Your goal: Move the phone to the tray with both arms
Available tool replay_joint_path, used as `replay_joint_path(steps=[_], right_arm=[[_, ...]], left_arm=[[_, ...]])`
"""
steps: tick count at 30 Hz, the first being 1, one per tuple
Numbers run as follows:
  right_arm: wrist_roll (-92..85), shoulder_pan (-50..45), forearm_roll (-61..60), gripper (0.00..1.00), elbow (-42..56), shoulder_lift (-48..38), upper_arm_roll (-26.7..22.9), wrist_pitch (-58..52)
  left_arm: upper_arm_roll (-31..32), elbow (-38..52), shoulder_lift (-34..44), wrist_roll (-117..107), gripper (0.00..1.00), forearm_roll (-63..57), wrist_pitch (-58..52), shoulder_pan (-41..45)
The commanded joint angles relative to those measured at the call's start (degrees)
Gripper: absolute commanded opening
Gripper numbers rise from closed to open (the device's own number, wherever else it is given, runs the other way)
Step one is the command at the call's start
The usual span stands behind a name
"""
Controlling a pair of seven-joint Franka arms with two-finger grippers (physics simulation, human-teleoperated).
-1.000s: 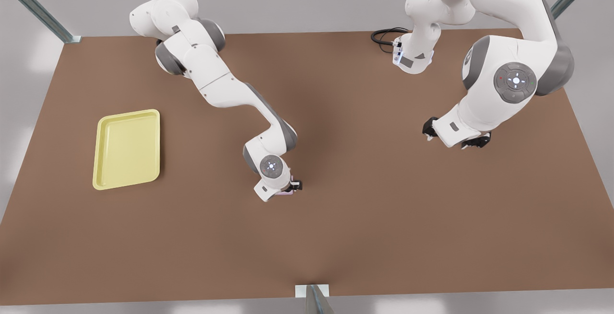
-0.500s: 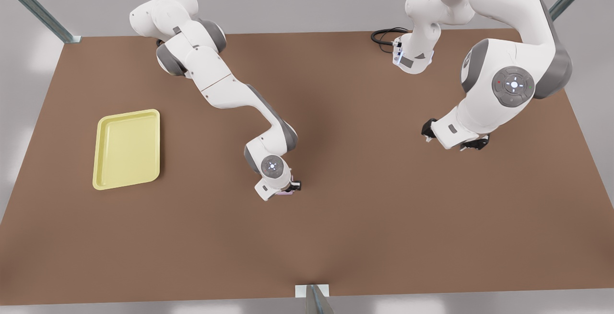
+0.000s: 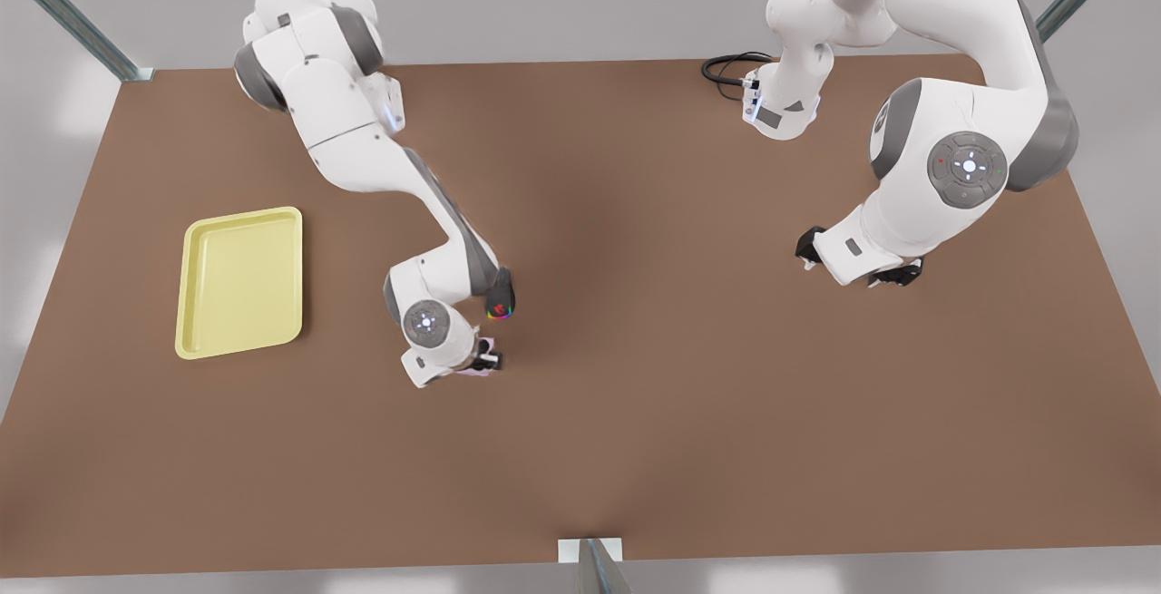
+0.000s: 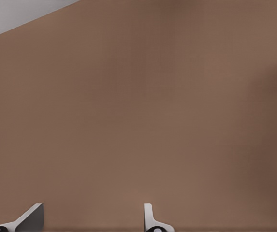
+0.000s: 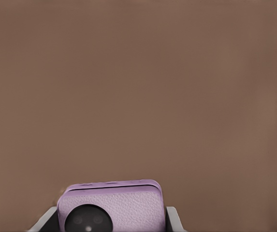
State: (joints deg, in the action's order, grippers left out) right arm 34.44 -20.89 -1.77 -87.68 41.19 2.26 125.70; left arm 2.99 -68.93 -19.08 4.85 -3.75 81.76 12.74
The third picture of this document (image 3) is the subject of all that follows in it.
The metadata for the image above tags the small pink box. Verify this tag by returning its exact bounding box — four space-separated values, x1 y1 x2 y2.
454 336 499 380

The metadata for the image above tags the black cable loop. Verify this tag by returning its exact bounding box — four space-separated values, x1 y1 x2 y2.
700 51 775 104

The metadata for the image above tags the black mouse with rainbow light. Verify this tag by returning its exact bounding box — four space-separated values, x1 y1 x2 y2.
484 267 516 322

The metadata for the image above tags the yellow rectangular tray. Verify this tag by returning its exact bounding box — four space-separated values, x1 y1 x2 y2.
174 206 305 362

